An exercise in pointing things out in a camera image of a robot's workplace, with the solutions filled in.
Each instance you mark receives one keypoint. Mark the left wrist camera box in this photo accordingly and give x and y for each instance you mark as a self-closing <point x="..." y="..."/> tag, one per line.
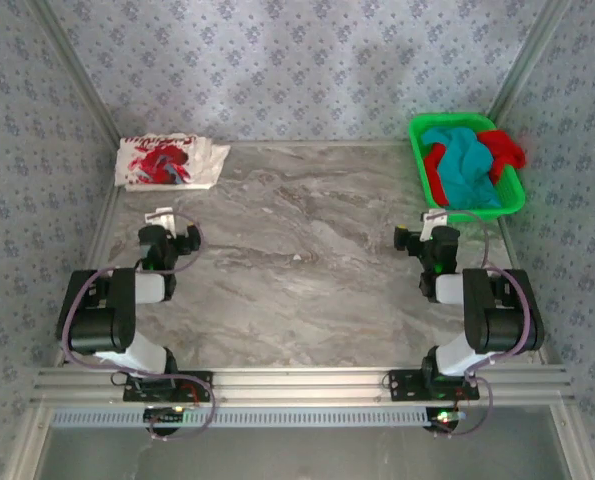
<point x="159" y="215"/>

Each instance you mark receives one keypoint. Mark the aluminium frame post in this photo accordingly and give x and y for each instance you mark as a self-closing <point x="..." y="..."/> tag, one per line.
<point x="72" y="70"/>
<point x="527" y="60"/>

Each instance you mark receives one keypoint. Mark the grey metal lower panel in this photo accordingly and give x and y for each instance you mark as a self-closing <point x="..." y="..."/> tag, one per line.
<point x="297" y="455"/>

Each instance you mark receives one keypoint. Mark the teal t-shirt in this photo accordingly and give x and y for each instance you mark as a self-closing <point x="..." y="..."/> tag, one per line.
<point x="462" y="165"/>

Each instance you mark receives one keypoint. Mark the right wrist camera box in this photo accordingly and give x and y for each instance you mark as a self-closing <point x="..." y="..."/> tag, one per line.
<point x="434" y="216"/>

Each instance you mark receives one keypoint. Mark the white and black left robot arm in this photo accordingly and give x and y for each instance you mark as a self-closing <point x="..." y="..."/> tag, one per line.
<point x="102" y="320"/>

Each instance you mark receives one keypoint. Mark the green plastic basket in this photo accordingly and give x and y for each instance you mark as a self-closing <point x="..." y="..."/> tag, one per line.
<point x="508" y="201"/>

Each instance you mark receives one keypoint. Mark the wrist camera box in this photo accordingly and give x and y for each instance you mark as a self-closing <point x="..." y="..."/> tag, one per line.
<point x="434" y="216"/>
<point x="159" y="215"/>

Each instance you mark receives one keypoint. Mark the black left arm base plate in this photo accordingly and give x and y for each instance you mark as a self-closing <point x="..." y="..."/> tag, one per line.
<point x="133" y="395"/>

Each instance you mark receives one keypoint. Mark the black controller board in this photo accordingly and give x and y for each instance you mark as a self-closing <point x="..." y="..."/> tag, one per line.
<point x="444" y="418"/>
<point x="164" y="414"/>

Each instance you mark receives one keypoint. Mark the aluminium back rail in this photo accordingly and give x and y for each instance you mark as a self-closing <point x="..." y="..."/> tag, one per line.
<point x="327" y="143"/>

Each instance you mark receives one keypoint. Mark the white t-shirt with red print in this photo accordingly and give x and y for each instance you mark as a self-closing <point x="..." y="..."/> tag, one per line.
<point x="152" y="160"/>

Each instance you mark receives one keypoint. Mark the aluminium mounting rail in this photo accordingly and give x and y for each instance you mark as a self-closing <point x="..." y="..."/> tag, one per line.
<point x="297" y="385"/>

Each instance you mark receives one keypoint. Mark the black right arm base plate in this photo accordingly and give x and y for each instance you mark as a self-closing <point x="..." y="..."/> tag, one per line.
<point x="402" y="393"/>

